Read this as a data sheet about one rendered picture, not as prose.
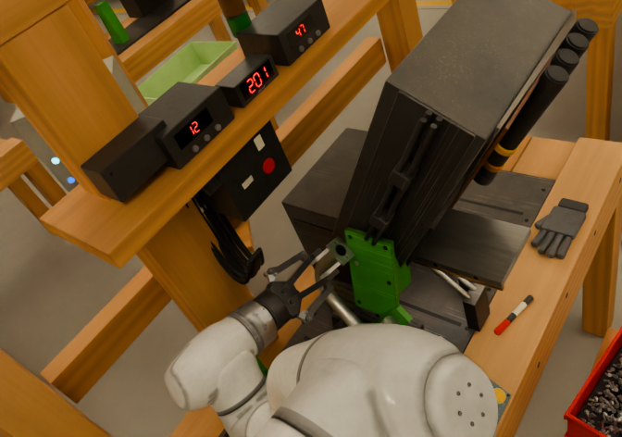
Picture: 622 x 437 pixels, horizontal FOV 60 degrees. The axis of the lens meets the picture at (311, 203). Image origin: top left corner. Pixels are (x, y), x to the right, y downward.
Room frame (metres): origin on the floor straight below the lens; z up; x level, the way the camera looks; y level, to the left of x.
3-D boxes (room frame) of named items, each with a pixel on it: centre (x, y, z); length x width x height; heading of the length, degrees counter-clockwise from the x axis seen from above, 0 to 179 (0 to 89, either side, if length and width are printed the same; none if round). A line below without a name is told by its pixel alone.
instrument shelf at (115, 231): (1.08, 0.05, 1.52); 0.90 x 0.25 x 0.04; 128
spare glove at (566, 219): (0.88, -0.56, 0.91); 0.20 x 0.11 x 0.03; 125
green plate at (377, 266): (0.78, -0.08, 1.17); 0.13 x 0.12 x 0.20; 128
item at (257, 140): (0.97, 0.11, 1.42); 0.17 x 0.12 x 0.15; 128
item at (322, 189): (1.05, -0.11, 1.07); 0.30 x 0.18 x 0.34; 128
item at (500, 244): (0.84, -0.23, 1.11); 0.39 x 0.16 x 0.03; 38
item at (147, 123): (0.87, 0.26, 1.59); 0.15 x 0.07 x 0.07; 128
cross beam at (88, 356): (1.17, 0.12, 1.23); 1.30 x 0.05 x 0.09; 128
